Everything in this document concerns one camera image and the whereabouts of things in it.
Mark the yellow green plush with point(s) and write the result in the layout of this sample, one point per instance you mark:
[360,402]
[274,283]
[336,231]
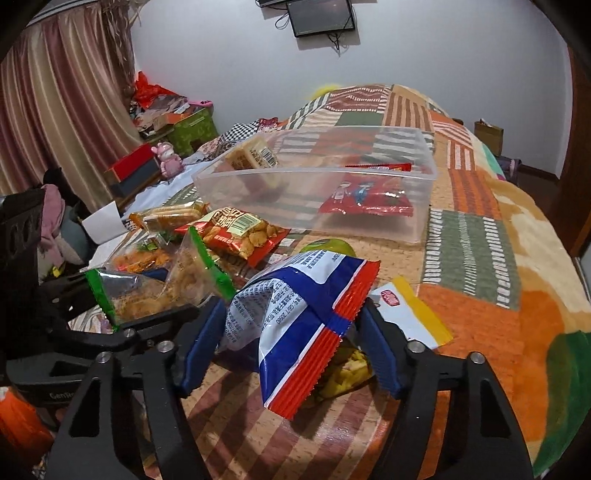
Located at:
[323,91]

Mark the red snack packet with barcode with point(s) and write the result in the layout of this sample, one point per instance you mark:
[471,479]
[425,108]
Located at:
[240,233]

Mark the thin red bar packet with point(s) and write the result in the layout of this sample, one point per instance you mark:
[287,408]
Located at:
[378,167]

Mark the pale blue cloth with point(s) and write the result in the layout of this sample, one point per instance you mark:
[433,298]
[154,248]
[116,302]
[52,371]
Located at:
[159,196]

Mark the red cartoon snack packet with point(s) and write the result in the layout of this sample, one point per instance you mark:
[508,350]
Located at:
[369,198]

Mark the pile of papers and cardboard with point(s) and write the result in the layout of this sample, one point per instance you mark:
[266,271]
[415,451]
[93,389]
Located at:
[159,113]

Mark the patchwork blanket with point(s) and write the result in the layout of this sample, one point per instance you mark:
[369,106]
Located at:
[471,258]

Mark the green snack packet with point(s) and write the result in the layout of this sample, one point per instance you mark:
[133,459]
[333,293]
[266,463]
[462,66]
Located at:
[330,247]

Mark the pink toy figure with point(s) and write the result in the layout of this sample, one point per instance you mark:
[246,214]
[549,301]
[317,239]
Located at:
[168,159]

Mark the orange wafer bar pack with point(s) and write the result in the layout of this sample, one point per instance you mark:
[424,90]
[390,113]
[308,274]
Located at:
[168,216]

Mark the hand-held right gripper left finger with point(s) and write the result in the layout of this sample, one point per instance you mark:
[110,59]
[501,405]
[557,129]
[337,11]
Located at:
[202,344]

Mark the white paper bag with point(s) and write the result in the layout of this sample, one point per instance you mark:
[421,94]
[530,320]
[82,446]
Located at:
[104,224]

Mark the brown biscuit pack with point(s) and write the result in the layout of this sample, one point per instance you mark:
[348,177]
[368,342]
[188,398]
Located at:
[249,154]

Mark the blue white red snack packet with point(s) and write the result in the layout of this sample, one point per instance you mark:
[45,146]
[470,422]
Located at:
[295,323]

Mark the brown paper bag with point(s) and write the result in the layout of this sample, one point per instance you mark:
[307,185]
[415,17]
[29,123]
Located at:
[489,138]

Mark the red patterned cushion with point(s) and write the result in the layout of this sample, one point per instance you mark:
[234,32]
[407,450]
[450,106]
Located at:
[268,124]

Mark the red plastic bag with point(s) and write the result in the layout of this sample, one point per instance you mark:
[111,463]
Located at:
[145,90]

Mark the striped curtain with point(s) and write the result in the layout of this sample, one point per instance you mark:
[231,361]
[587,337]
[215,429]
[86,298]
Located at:
[60,115]

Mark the orange cloth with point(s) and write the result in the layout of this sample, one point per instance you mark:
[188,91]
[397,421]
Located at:
[21,424]

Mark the pink clothing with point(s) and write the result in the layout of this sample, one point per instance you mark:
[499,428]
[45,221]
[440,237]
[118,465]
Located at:
[51,221]

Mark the red and grey box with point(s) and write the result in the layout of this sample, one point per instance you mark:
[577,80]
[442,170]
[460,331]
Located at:
[134,168]

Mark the black white checked cloth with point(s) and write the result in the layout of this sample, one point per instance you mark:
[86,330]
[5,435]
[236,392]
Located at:
[240,131]

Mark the white yellow chips packet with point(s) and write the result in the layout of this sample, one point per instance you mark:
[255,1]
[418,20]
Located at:
[411,314]

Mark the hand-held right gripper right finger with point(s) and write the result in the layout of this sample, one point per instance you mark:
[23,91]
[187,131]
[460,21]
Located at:
[379,350]

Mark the wall monitor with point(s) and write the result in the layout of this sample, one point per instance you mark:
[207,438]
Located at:
[321,16]

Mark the clear bag with green edges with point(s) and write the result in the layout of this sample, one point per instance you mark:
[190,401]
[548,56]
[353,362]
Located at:
[184,277]

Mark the clear plastic container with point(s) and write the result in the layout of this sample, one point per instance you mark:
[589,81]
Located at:
[304,210]

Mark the green patterned box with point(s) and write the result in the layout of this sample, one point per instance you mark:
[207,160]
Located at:
[194,131]

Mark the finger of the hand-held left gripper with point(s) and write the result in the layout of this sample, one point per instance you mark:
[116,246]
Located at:
[69,297]
[138,331]

